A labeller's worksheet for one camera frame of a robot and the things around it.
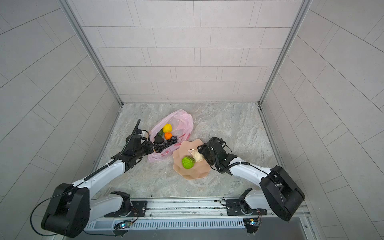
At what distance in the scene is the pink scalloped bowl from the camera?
81 centimetres

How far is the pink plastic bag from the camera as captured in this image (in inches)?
33.2

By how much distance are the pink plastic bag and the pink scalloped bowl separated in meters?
0.03
